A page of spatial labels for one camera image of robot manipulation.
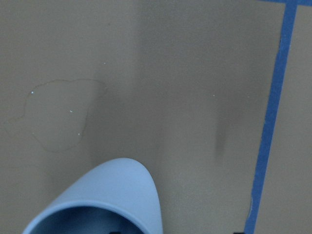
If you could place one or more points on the light blue plastic cup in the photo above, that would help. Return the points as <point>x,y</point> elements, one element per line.
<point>116,197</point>

